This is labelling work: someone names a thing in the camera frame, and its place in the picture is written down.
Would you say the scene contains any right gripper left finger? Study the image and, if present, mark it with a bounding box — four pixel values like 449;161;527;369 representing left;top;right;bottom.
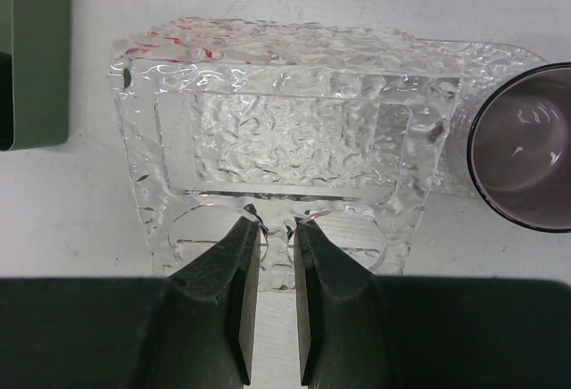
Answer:
1;218;261;388

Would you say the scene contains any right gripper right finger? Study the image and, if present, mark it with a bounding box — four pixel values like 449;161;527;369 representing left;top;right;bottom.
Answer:
294;220;570;388

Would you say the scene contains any clear textured holder box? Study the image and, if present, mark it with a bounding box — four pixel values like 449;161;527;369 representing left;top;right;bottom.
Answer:
109;18;461;291

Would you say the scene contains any purple ceramic mug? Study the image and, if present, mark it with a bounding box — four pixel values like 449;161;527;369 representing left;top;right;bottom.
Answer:
466;62;570;233

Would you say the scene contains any clear textured oval tray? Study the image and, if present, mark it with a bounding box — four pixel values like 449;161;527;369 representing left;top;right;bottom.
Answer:
423;39;547;197

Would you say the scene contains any green metal tray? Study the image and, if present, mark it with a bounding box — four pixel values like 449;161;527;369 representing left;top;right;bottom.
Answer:
1;0;72;151

